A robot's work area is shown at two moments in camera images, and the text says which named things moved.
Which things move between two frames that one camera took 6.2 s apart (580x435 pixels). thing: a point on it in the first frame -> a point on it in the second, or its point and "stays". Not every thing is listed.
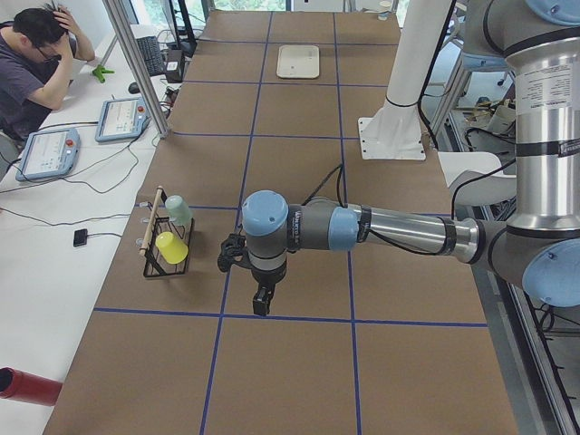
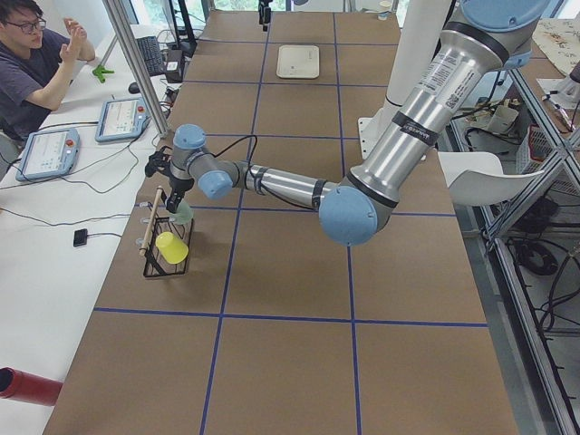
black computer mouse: [134, 88] stays
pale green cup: [178, 209] stays
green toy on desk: [100, 71] stays
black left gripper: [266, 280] -> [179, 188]
